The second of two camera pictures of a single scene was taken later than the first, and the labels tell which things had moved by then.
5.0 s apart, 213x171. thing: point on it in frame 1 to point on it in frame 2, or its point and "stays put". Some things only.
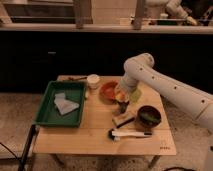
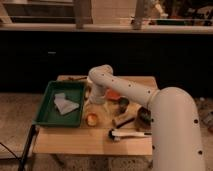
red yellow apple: (121, 96) to (91, 119)
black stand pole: (26, 151) stays put
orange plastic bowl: (108, 91) stays put
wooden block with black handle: (123, 119) stays put
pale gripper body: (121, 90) to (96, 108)
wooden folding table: (113, 123) stays put
